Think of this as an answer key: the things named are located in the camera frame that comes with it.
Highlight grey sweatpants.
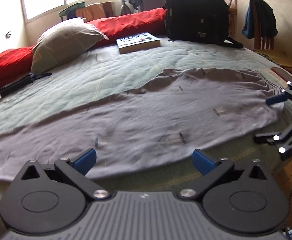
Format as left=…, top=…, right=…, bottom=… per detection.
left=0, top=68, right=284, bottom=181

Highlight wooden chair with clothes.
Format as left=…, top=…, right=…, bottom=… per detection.
left=242, top=0, right=292, bottom=74

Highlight red smartphone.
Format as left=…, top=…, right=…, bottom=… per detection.
left=271, top=67, right=292, bottom=81

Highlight black folded umbrella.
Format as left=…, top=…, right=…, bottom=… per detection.
left=0, top=73, right=52, bottom=98

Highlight red duvet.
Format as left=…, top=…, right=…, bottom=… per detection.
left=0, top=8, right=166, bottom=88

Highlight grey-green plaid pillow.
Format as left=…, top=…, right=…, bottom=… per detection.
left=32, top=17, right=109, bottom=74

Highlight black backpack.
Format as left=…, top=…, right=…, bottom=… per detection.
left=163, top=0, right=243, bottom=49

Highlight white blue paperback book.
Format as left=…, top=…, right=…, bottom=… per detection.
left=116, top=32, right=161, bottom=54

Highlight green stool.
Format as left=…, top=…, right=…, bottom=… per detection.
left=59, top=2, right=85, bottom=22

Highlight cardboard box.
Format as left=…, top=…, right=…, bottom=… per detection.
left=75, top=2, right=116, bottom=23

